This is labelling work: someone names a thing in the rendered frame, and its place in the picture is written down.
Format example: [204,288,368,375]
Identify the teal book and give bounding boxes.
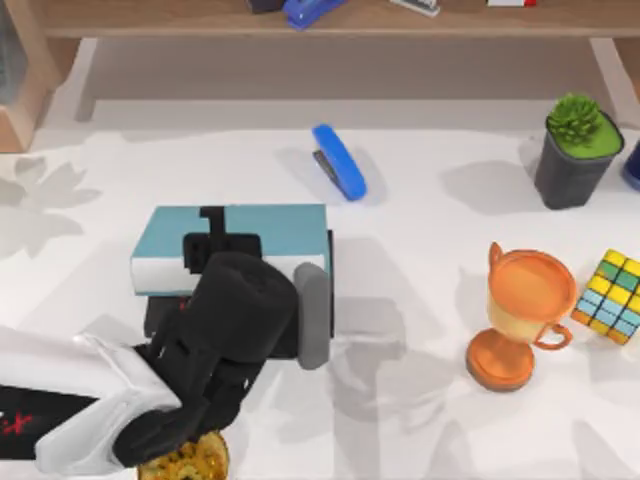
[130,203,330,296]

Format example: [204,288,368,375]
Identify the dark blue book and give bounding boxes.
[143,228,336,359]

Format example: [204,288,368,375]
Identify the blue stapler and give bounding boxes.
[311,123,369,203]
[281,0,349,32]

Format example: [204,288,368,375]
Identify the wooden shelf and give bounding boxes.
[0,0,640,154]

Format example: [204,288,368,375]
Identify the brown bread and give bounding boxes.
[136,430,232,480]

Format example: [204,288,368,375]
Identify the white and grey box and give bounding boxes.
[389,0,442,18]

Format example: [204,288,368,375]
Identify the orange trophy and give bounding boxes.
[465,241,578,393]

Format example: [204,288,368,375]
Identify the green plant in grey pot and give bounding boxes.
[533,93,626,211]

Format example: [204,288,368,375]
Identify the coloured puzzle cube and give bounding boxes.
[570,248,640,347]

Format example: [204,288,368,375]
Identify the dark blue cup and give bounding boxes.
[620,143,640,192]

